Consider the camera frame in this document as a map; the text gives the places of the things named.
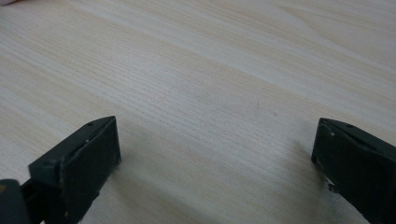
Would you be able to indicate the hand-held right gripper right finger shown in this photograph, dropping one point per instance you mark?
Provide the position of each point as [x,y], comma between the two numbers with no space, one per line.
[358,174]

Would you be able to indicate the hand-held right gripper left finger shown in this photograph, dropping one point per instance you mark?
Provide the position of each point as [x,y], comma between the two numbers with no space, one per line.
[84,168]

